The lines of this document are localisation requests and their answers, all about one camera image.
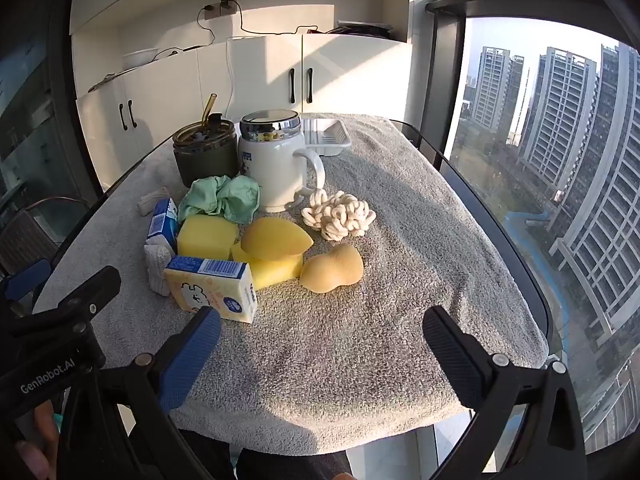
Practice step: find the white base cabinet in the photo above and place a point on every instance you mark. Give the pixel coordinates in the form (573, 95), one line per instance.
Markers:
(260, 70)

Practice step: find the yellow and blue carton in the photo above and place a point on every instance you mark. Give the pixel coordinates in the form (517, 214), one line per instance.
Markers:
(210, 290)

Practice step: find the metal frame chair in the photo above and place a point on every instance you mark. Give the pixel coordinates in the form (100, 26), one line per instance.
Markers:
(35, 225)

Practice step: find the blue and white carton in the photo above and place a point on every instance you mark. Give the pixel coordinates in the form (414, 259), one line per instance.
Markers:
(162, 225)

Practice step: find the green tumbler with straw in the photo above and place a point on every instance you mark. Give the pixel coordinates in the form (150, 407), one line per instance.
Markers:
(205, 160)

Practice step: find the wall power outlet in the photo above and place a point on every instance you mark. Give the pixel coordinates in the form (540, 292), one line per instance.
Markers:
(210, 11)

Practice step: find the green cloth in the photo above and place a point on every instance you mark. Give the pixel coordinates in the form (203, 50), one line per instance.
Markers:
(240, 195)

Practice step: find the grey terry towel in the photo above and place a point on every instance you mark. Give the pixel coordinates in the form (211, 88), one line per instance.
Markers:
(375, 285)

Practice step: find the white bowl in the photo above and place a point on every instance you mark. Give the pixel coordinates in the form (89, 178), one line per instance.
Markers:
(140, 57)

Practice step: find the rounded yellow sponge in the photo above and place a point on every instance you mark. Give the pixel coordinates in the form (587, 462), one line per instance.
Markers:
(205, 237)

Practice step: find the gourd-shaped yellow makeup sponge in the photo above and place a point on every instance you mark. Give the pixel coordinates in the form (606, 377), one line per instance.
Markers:
(330, 270)

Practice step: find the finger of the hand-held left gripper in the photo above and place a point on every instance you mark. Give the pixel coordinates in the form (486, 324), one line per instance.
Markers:
(30, 277)
(95, 287)

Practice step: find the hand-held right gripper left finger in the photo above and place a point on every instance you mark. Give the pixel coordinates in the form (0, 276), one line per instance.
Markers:
(190, 355)

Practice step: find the white mug with chrome lid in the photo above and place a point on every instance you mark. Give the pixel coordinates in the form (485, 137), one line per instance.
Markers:
(270, 170)

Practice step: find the apartment buildings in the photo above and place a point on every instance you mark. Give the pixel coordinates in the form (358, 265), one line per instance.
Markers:
(560, 110)

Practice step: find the dark flat object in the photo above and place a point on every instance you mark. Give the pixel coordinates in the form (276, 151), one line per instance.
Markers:
(107, 81)

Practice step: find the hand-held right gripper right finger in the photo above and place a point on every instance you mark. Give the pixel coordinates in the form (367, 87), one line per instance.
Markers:
(455, 355)

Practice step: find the black plug-in charger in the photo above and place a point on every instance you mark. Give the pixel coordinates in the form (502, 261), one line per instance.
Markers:
(228, 6)

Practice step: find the teardrop yellow makeup sponge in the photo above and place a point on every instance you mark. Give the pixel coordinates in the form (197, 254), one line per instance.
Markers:
(275, 240)

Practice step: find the person's left hand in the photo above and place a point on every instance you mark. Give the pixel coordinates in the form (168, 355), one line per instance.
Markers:
(42, 427)

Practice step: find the white plastic tray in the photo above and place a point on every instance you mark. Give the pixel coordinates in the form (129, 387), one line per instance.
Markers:
(325, 135)

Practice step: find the black window frame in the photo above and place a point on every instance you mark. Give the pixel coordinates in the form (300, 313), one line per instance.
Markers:
(445, 85)

